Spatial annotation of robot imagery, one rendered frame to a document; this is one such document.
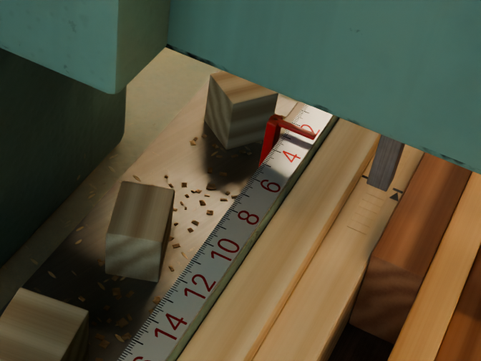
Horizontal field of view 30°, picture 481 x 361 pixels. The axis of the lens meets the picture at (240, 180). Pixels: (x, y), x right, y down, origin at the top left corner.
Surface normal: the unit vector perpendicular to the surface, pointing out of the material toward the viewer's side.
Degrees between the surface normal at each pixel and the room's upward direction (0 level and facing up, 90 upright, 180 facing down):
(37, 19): 90
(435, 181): 0
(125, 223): 0
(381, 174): 90
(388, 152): 90
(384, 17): 90
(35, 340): 0
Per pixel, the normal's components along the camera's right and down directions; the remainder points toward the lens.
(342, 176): 0.12, -0.71
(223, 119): -0.87, 0.25
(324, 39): -0.44, 0.59
